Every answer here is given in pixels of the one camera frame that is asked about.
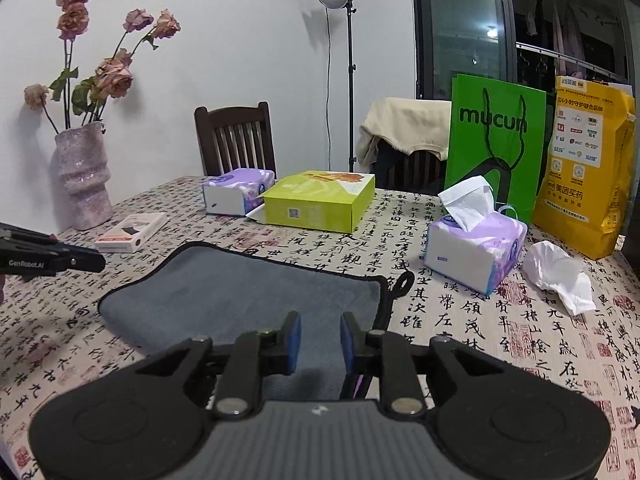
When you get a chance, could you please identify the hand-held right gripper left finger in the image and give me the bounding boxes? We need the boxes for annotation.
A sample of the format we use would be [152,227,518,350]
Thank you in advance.
[132,311,303,419]

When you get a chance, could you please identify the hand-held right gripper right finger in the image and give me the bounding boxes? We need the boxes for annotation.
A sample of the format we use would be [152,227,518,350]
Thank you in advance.
[339,311,507,417]

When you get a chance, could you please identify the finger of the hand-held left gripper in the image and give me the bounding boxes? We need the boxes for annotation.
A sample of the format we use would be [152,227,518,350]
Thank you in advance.
[54,245,107,274]

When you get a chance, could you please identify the grey towel with black edge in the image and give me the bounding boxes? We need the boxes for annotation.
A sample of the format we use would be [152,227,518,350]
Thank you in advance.
[97,241,417,403]

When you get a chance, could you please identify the small white red box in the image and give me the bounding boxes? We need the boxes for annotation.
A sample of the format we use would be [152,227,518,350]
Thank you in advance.
[94,212,168,254]

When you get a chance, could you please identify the pink speckled vase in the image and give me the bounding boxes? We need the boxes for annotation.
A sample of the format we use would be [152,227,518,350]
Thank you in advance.
[53,121,114,232]

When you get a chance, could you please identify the lime green cardboard box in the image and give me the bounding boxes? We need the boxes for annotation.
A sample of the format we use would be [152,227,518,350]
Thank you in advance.
[244,169,376,235]

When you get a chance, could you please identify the purple white tissue pack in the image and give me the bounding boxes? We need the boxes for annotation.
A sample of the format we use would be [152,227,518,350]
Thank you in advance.
[201,168,276,217]
[423,175,529,296]

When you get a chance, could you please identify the dried pink roses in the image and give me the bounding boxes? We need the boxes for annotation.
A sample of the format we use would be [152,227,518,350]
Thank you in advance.
[23,0,182,135]

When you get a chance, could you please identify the dark wooden chair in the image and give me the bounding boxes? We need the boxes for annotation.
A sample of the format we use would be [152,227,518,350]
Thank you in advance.
[194,101,277,179]

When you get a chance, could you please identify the crumpled white tissue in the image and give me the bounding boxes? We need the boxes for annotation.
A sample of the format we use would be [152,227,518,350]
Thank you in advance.
[522,240,598,316]

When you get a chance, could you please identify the beige cloth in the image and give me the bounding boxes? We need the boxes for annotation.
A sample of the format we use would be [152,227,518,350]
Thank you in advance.
[360,96,454,174]

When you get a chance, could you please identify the black light stand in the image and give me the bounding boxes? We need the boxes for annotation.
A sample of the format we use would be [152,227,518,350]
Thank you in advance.
[343,7,358,174]

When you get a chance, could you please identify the green paper bag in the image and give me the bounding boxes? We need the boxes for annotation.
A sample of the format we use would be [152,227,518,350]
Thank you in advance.
[443,73,547,224]

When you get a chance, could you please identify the yellow paper bag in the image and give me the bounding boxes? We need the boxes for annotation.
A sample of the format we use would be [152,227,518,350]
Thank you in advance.
[530,75,637,261]

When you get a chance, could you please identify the dark framed glass door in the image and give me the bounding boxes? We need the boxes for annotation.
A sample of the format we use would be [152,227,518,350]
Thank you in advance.
[409,0,640,107]

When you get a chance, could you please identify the hanging clothes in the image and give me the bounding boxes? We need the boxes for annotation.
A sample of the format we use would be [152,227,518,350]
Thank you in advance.
[524,0,587,67]

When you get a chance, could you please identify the black lamp cable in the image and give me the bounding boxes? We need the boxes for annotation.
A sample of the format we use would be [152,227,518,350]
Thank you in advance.
[324,9,335,173]

